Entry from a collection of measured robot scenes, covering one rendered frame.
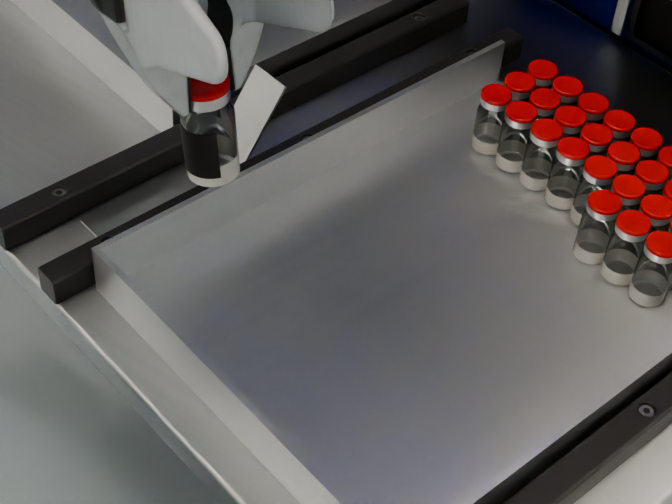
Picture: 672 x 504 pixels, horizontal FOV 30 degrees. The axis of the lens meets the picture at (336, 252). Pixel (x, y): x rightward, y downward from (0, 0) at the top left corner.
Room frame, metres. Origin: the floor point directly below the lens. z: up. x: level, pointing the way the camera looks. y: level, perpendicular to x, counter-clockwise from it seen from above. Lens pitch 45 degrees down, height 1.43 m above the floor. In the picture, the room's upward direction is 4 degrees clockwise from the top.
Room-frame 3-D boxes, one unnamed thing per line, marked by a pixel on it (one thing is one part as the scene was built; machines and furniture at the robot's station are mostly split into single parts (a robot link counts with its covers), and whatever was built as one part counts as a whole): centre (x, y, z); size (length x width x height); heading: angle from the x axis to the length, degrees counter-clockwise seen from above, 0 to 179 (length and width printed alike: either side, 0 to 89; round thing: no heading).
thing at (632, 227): (0.54, -0.17, 0.90); 0.02 x 0.02 x 0.05
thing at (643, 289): (0.52, -0.19, 0.90); 0.02 x 0.02 x 0.05
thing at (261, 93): (0.59, 0.10, 0.91); 0.14 x 0.03 x 0.06; 134
